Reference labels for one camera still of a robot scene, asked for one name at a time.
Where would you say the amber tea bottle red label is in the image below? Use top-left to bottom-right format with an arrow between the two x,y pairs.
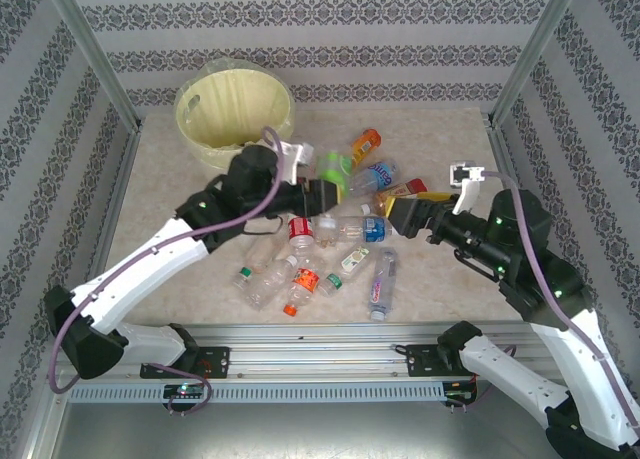
360,177 -> 430,218

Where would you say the green plastic bottle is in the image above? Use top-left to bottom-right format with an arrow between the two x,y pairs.
313,150 -> 355,193

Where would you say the red-cap bottle red white label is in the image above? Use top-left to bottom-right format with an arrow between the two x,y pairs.
287,216 -> 316,258

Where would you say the clear bottle purple print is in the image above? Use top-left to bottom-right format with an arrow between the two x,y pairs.
367,248 -> 399,323

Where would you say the clear bottle green cap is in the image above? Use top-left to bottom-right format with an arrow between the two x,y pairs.
234,236 -> 281,288

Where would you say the orange-label bottle orange cap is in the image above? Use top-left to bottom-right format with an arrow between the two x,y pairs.
282,256 -> 324,316

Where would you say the clear bottle white cap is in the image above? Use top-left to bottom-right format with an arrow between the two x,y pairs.
245,253 -> 299,313

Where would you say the cream plastic waste bin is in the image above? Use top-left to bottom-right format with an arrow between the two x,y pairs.
173,58 -> 297,180

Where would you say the clear water bottle blue cap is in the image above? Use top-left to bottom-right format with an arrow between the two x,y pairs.
347,158 -> 401,196

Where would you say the orange juice bottle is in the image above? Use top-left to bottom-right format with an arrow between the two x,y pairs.
348,127 -> 383,169

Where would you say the small circuit board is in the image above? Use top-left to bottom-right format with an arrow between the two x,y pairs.
163,384 -> 206,399
444,381 -> 479,403

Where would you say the grey metal panel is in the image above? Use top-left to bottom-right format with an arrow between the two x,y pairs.
47,378 -> 616,459

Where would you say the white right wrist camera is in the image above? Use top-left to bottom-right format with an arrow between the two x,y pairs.
448,161 -> 489,216

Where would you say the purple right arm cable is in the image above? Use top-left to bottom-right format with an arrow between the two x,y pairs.
469,169 -> 640,430

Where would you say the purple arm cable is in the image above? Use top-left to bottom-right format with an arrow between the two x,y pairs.
469,169 -> 640,430
48,125 -> 287,415

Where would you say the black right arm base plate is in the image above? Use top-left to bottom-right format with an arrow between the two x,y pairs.
404,343 -> 499,378

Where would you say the aluminium mounting rail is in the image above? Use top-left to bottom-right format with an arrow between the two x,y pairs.
47,321 -> 586,385

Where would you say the aluminium frame post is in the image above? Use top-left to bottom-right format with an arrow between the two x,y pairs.
39,0 -> 144,130
487,0 -> 586,128

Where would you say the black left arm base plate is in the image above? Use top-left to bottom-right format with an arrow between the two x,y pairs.
139,346 -> 231,380

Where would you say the grey slotted cable duct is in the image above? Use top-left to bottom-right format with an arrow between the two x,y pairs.
67,382 -> 446,404

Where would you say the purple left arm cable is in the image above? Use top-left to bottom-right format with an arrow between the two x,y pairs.
48,125 -> 287,415

